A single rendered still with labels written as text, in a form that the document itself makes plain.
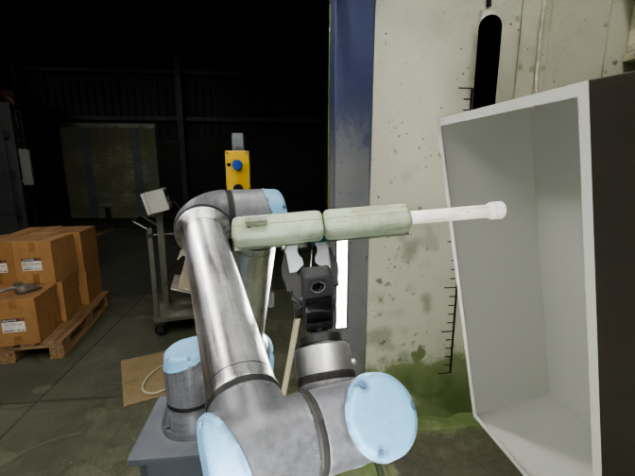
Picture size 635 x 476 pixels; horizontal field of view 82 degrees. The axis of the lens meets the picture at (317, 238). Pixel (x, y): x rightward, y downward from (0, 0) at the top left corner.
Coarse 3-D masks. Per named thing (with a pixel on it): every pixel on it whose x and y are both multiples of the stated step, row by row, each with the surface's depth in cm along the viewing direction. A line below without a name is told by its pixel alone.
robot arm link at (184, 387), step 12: (168, 348) 117; (180, 348) 116; (192, 348) 116; (168, 360) 112; (180, 360) 111; (192, 360) 112; (168, 372) 112; (180, 372) 111; (192, 372) 112; (168, 384) 113; (180, 384) 112; (192, 384) 113; (168, 396) 115; (180, 396) 113; (192, 396) 113; (204, 396) 116; (180, 408) 114
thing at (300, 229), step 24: (240, 216) 62; (264, 216) 60; (288, 216) 62; (312, 216) 62; (336, 216) 62; (360, 216) 63; (384, 216) 63; (408, 216) 63; (432, 216) 65; (456, 216) 65; (480, 216) 66; (504, 216) 66; (240, 240) 60; (264, 240) 61; (288, 240) 62; (312, 240) 63; (336, 240) 65
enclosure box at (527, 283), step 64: (448, 128) 127; (512, 128) 130; (576, 128) 113; (448, 192) 129; (512, 192) 135; (576, 192) 118; (512, 256) 140; (576, 256) 124; (512, 320) 146; (576, 320) 131; (512, 384) 152; (576, 384) 138; (512, 448) 134; (576, 448) 129
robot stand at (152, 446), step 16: (160, 400) 133; (160, 416) 125; (144, 432) 118; (160, 432) 118; (144, 448) 111; (160, 448) 111; (176, 448) 111; (192, 448) 111; (128, 464) 107; (144, 464) 107; (160, 464) 109; (176, 464) 110; (192, 464) 110
